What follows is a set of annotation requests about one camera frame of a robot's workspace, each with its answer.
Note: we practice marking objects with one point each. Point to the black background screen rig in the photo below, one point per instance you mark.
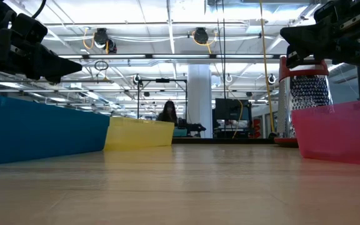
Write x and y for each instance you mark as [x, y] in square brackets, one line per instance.
[230, 109]

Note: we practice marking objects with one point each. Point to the white building pillar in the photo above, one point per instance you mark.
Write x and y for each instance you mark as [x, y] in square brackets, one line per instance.
[199, 100]

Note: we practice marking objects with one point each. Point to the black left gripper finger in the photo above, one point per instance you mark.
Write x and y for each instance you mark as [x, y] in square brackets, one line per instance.
[55, 65]

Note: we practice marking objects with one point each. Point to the black metal table frame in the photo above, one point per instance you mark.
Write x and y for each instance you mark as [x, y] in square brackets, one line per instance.
[230, 141]

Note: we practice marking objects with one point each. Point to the black background frame rig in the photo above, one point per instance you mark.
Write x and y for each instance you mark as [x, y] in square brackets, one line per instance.
[162, 80]

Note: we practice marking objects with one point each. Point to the black background robot arm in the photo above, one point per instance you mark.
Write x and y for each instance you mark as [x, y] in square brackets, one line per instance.
[195, 127]

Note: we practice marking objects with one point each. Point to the pink plastic bin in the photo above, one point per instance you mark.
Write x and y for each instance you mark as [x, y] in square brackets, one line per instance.
[339, 134]

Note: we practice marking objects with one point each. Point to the yellow plastic bin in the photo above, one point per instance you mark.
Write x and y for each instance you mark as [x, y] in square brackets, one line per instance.
[139, 134]

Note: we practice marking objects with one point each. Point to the long ceiling light bar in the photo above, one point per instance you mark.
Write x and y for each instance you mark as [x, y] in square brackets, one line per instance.
[117, 56]

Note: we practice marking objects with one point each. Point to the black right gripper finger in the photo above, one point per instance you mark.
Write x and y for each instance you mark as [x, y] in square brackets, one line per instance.
[297, 57]
[311, 36]

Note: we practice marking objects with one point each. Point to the person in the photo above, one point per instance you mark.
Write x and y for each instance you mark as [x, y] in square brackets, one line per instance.
[168, 112]

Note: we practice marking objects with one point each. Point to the teal box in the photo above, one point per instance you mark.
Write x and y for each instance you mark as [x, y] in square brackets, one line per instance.
[179, 132]

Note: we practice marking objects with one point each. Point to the blue plastic bin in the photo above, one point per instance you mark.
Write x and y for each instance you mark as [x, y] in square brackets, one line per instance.
[36, 131]

